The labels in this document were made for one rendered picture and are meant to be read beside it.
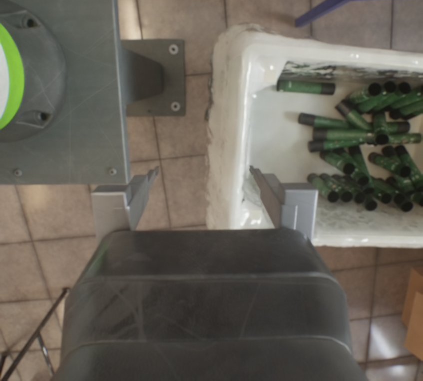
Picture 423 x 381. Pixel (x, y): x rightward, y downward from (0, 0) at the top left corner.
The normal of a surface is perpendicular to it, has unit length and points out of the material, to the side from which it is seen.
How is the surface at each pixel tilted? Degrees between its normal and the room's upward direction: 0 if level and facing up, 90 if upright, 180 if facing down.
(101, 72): 0
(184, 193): 0
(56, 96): 62
